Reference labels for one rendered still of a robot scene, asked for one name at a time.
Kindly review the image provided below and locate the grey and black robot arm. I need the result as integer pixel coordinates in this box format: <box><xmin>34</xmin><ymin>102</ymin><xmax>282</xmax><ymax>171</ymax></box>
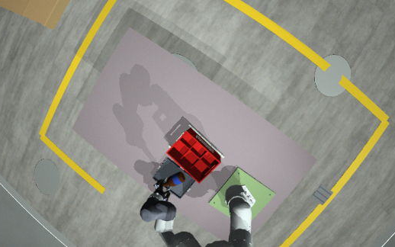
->
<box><xmin>140</xmin><ymin>184</ymin><xmax>255</xmax><ymax>247</ymax></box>

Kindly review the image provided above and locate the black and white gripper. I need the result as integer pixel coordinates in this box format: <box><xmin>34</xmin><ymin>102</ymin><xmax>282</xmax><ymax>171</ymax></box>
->
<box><xmin>153</xmin><ymin>178</ymin><xmax>171</xmax><ymax>201</ymax></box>

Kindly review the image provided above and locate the red crate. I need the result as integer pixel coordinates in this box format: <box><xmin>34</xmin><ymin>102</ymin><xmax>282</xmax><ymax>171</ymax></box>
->
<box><xmin>166</xmin><ymin>128</ymin><xmax>221</xmax><ymax>184</ymax></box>

